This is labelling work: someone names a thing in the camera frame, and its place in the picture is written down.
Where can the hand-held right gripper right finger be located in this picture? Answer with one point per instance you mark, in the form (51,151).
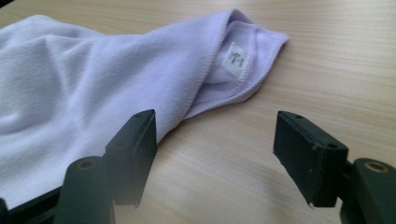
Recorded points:
(308,155)

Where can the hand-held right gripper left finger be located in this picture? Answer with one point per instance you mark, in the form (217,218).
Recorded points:
(132,155)

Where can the pale lilac cloth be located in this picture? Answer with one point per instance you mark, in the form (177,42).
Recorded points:
(93,81)

